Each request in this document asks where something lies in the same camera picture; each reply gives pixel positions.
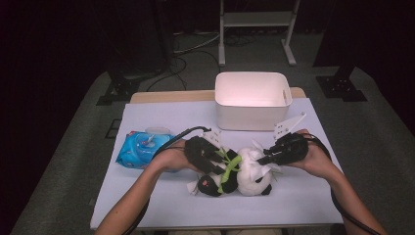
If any black stand base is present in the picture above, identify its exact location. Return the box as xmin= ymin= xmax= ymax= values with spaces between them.
xmin=96 ymin=62 xmax=141 ymax=106
xmin=315 ymin=65 xmax=368 ymax=103

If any hand-held gripper cable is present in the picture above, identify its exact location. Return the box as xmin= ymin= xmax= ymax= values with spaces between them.
xmin=122 ymin=125 xmax=212 ymax=235
xmin=301 ymin=132 xmax=383 ymax=235

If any panda plush toy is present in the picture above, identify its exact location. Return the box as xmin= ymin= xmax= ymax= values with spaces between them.
xmin=187 ymin=140 xmax=283 ymax=198

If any person's left hand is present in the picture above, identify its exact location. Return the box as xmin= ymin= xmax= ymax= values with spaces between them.
xmin=151 ymin=140 xmax=203 ymax=174

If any white wet wipe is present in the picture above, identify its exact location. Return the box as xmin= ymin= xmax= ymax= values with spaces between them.
xmin=252 ymin=140 xmax=280 ymax=177

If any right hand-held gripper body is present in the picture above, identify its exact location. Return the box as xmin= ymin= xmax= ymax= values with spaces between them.
xmin=271 ymin=112 xmax=309 ymax=165

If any light wooden table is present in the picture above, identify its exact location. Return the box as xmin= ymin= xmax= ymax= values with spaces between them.
xmin=129 ymin=86 xmax=307 ymax=105

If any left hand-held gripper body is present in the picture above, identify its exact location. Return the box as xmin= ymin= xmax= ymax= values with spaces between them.
xmin=184 ymin=127 xmax=229 ymax=174

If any white metal stand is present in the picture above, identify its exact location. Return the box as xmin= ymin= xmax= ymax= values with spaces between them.
xmin=217 ymin=0 xmax=301 ymax=68

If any person's right hand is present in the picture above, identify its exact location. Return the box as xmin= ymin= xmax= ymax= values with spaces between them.
xmin=288 ymin=128 xmax=341 ymax=180

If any left hand-held gripper cable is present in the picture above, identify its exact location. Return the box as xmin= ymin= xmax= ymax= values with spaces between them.
xmin=122 ymin=125 xmax=212 ymax=235

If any black floor cable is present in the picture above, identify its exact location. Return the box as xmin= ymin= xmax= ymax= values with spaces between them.
xmin=146 ymin=56 xmax=189 ymax=92

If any grey floor cable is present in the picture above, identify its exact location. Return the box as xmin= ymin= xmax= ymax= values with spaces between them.
xmin=172 ymin=31 xmax=221 ymax=56

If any white table mat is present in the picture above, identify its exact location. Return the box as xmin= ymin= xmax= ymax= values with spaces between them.
xmin=90 ymin=97 xmax=345 ymax=229

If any blue wet wipes pack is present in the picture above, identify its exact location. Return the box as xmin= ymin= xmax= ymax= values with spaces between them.
xmin=115 ymin=126 xmax=189 ymax=172

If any white storage box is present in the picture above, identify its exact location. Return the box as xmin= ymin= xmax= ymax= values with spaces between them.
xmin=214 ymin=71 xmax=294 ymax=132

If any right hand-held gripper cable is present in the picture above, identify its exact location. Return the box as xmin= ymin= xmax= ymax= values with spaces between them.
xmin=301 ymin=132 xmax=383 ymax=235

